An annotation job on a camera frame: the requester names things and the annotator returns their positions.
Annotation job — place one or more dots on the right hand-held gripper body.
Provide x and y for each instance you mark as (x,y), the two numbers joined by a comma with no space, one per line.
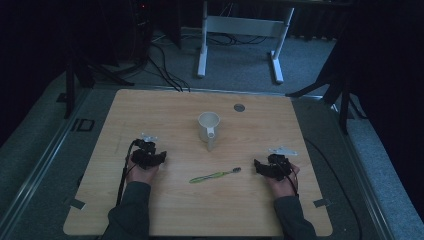
(279,168)

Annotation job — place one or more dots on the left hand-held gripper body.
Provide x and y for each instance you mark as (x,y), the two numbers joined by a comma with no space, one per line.
(143,156)

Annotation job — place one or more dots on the white cup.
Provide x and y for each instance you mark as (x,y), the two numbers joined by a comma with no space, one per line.
(204,131)

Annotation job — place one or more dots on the green and grey toothbrush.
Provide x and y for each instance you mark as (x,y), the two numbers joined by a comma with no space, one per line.
(213,175)

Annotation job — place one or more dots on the person's left hand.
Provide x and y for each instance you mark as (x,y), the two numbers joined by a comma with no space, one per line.
(143,175)

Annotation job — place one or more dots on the person's right hand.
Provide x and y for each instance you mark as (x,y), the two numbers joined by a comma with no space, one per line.
(283,188)

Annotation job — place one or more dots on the grey tape piece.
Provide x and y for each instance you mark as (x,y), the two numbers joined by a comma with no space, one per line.
(322,202)
(77,203)

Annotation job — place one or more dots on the black metal stand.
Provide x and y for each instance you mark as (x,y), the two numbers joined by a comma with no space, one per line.
(69,90)
(343,106)

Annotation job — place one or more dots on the black computer tower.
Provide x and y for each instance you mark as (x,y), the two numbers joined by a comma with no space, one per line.
(141,30)

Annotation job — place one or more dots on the plain black curtain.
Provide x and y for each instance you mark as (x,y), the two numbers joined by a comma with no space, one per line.
(30,66)
(393,66)

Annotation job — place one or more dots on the black pleated curtain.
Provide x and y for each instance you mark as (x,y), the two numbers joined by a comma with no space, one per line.
(313,25)

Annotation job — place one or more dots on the black square floor frame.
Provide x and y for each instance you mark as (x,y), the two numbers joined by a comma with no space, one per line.
(80,125)

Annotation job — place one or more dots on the white metal desk frame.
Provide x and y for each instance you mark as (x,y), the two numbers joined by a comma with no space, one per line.
(243,26)

